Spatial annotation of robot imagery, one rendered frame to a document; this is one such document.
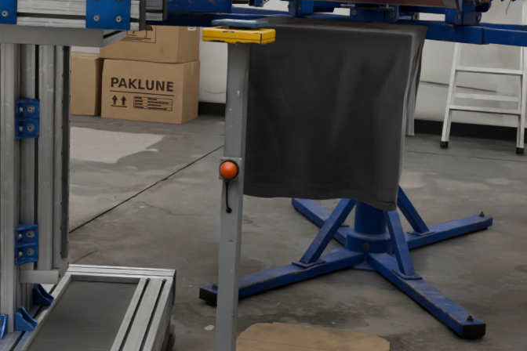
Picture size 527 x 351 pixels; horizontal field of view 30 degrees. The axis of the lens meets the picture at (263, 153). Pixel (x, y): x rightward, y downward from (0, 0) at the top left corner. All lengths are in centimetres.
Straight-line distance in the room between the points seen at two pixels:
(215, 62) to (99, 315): 489
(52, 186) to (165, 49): 460
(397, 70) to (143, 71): 472
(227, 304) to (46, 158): 53
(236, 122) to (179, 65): 474
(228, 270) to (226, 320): 12
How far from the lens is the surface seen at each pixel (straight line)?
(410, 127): 264
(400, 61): 233
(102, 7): 203
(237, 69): 212
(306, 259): 355
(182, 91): 687
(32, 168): 232
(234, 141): 214
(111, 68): 703
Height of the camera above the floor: 107
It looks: 10 degrees down
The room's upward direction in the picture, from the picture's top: 3 degrees clockwise
